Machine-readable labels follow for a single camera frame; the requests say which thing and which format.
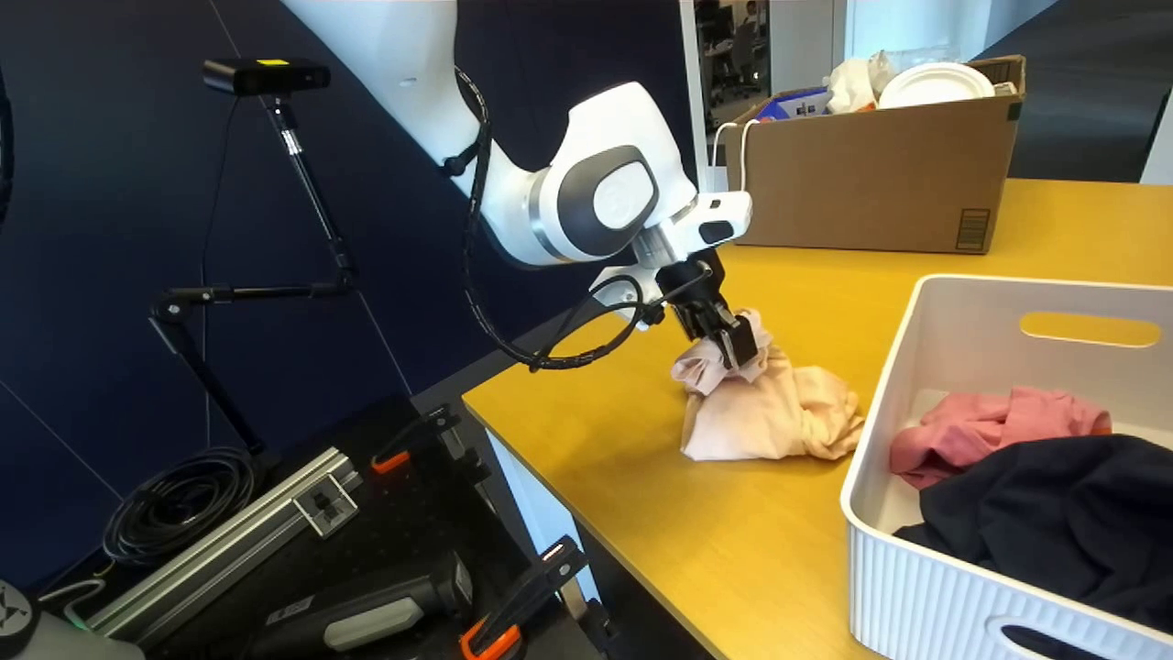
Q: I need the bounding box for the small orange black clamp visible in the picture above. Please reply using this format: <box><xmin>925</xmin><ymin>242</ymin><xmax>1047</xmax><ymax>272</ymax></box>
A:
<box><xmin>368</xmin><ymin>408</ymin><xmax>470</xmax><ymax>485</ymax></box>

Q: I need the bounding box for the black coiled cable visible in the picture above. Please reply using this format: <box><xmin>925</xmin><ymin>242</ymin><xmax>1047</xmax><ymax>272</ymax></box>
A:
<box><xmin>99</xmin><ymin>452</ymin><xmax>257</xmax><ymax>568</ymax></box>

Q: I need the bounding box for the black camera with yellow label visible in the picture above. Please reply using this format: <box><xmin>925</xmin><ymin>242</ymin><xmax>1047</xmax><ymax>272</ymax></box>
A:
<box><xmin>198</xmin><ymin>55</ymin><xmax>332</xmax><ymax>98</ymax></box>

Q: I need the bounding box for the white ribbed plastic bin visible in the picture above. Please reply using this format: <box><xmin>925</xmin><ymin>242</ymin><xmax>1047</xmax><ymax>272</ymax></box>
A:
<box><xmin>841</xmin><ymin>272</ymin><xmax>1173</xmax><ymax>660</ymax></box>

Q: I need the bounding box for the large orange black clamp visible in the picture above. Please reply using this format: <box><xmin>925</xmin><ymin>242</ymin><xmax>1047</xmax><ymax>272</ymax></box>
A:
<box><xmin>453</xmin><ymin>533</ymin><xmax>595</xmax><ymax>660</ymax></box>

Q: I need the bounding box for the pink cloth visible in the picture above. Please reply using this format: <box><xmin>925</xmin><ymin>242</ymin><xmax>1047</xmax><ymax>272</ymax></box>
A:
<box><xmin>883</xmin><ymin>386</ymin><xmax>1113</xmax><ymax>490</ymax></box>

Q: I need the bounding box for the white paper plate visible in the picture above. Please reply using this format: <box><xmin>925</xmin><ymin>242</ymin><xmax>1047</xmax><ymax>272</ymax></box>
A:
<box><xmin>875</xmin><ymin>59</ymin><xmax>1001</xmax><ymax>115</ymax></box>

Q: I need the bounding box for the black articulated camera stand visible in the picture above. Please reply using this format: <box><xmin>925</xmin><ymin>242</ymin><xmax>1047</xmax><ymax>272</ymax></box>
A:
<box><xmin>147</xmin><ymin>92</ymin><xmax>360</xmax><ymax>457</ymax></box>

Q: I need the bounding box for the black cloth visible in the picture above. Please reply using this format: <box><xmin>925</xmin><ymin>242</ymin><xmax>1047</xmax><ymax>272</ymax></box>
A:
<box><xmin>893</xmin><ymin>431</ymin><xmax>1173</xmax><ymax>633</ymax></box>

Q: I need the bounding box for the brown cardboard box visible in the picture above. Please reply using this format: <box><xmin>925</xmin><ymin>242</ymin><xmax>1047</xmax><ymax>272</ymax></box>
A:
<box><xmin>726</xmin><ymin>52</ymin><xmax>1031</xmax><ymax>258</ymax></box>

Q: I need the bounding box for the grey black clamp handle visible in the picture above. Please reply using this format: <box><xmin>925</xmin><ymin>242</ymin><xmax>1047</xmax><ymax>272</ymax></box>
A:
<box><xmin>233</xmin><ymin>554</ymin><xmax>477</xmax><ymax>660</ymax></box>

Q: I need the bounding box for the purple and white carton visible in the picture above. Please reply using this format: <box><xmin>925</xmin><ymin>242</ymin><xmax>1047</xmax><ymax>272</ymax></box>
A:
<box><xmin>760</xmin><ymin>84</ymin><xmax>835</xmax><ymax>126</ymax></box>

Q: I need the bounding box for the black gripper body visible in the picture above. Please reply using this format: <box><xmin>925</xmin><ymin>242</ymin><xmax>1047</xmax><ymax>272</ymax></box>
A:
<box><xmin>655</xmin><ymin>244</ymin><xmax>744</xmax><ymax>346</ymax></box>

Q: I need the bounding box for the aluminium extrusion bar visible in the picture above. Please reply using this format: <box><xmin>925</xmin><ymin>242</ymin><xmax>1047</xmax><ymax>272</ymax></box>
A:
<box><xmin>88</xmin><ymin>448</ymin><xmax>368</xmax><ymax>644</ymax></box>

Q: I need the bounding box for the peach printed T-shirt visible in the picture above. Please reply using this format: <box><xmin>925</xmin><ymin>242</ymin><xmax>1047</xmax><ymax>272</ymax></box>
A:
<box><xmin>672</xmin><ymin>303</ymin><xmax>870</xmax><ymax>466</ymax></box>

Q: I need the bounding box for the white crumpled plastic bag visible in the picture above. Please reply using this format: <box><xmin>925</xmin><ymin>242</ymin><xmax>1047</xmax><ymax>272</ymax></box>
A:
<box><xmin>821</xmin><ymin>48</ymin><xmax>902</xmax><ymax>118</ymax></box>

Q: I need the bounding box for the white cord loop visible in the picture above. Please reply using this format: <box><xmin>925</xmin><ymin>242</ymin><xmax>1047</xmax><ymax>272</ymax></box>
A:
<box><xmin>707</xmin><ymin>118</ymin><xmax>761</xmax><ymax>199</ymax></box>

